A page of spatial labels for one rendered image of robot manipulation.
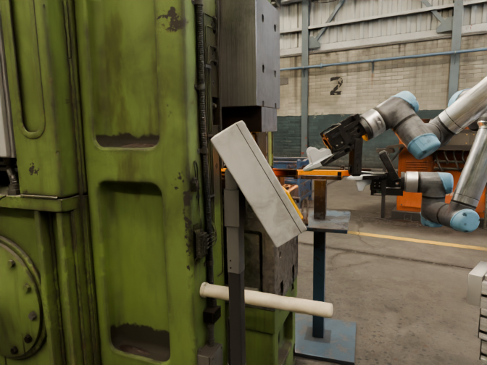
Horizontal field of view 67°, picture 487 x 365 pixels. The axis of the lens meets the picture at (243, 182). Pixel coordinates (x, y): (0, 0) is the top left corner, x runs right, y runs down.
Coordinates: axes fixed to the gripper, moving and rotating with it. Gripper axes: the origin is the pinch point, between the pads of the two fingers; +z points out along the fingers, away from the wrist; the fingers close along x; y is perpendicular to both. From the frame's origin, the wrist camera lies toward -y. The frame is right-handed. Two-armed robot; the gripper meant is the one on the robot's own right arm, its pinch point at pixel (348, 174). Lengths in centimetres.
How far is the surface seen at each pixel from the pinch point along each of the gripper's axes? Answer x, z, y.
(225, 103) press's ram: -17, 43, -27
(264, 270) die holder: -14.8, 29.4, 37.2
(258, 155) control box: -72, 11, -13
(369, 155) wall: 770, 34, 51
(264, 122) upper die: -9.6, 30.7, -20.2
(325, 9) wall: 801, 146, -297
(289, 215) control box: -69, 5, 1
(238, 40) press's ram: -17, 37, -49
